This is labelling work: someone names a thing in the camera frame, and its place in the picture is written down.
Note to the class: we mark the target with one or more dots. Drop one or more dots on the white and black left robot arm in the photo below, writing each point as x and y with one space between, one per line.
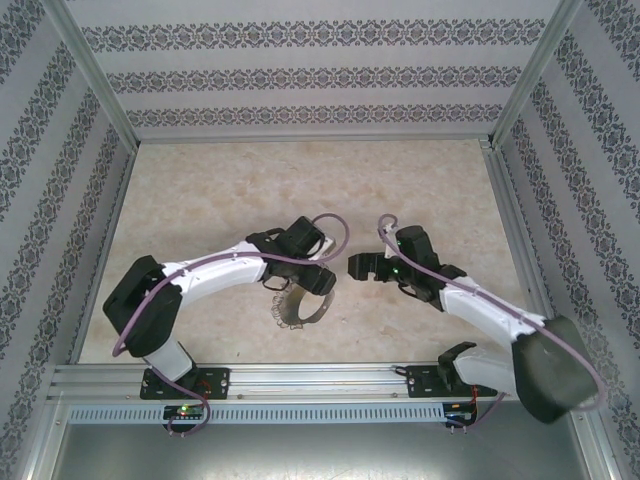
215 272

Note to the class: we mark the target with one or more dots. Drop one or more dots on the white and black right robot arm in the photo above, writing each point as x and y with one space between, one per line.
480 305

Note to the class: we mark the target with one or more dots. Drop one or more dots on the grey metal panel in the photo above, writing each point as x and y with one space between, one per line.
320 455

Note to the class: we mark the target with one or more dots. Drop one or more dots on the aluminium back rail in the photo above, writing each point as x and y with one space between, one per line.
310 136

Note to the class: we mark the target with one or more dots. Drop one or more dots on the aluminium table side rail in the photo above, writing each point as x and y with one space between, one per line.
515 225

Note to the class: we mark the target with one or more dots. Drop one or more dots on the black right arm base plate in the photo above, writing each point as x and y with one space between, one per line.
422 382

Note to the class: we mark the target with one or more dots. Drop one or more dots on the aluminium mounting rail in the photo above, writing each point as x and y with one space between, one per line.
320 382

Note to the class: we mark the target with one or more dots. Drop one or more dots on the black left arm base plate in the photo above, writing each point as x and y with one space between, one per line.
215 382

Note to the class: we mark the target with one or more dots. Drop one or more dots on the aluminium frame post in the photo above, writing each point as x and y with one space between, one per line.
540 70
95 75

